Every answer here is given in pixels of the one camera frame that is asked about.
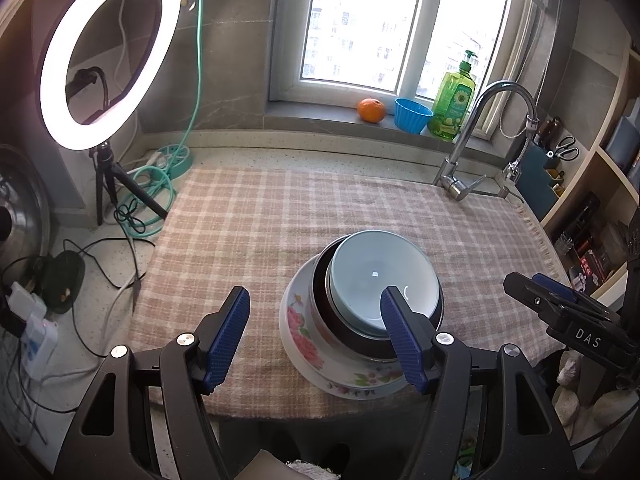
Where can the pale blue ceramic bowl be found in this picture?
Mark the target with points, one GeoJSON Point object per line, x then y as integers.
{"type": "Point", "coordinates": [367, 262]}

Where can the window frame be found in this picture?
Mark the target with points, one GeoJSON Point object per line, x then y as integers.
{"type": "Point", "coordinates": [340, 52]}

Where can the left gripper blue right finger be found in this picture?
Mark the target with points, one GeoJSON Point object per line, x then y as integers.
{"type": "Point", "coordinates": [411, 336]}

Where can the black tripod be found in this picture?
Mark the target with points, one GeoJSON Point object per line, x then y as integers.
{"type": "Point", "coordinates": [108, 174]}

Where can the scissors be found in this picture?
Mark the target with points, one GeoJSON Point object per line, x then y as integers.
{"type": "Point", "coordinates": [566, 149]}

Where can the black oval dish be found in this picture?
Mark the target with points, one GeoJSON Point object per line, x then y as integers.
{"type": "Point", "coordinates": [61, 281]}

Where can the white plate pink flowers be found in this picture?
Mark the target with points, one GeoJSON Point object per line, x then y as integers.
{"type": "Point", "coordinates": [346, 392]}

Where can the teal knife block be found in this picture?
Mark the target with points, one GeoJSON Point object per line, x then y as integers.
{"type": "Point", "coordinates": [536, 184]}

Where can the floral plate red flowers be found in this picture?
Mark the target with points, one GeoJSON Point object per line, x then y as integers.
{"type": "Point", "coordinates": [295, 316]}

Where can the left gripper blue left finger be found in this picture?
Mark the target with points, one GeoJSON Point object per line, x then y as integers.
{"type": "Point", "coordinates": [220, 335]}

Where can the orange fruit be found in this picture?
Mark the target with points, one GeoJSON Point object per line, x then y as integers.
{"type": "Point", "coordinates": [371, 110]}

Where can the blue fluted plastic cup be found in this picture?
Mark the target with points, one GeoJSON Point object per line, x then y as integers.
{"type": "Point", "coordinates": [411, 116]}

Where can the green dish soap bottle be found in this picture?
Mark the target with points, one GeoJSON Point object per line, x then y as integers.
{"type": "Point", "coordinates": [453, 99]}

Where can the right gloved hand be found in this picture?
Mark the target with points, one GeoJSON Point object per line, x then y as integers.
{"type": "Point", "coordinates": [593, 422]}

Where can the large steel mixing bowl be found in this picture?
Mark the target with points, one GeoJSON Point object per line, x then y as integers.
{"type": "Point", "coordinates": [330, 319]}

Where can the white power adapter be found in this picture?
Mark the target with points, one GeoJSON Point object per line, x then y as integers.
{"type": "Point", "coordinates": [40, 335]}

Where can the white ring light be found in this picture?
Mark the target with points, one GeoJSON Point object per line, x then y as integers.
{"type": "Point", "coordinates": [54, 109]}

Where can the teal round power strip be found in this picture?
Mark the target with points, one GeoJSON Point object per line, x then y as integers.
{"type": "Point", "coordinates": [173, 160]}

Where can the steel pot lid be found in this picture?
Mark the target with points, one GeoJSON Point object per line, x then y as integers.
{"type": "Point", "coordinates": [25, 216]}

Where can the pink plaid table cloth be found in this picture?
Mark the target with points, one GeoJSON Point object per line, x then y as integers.
{"type": "Point", "coordinates": [255, 228]}

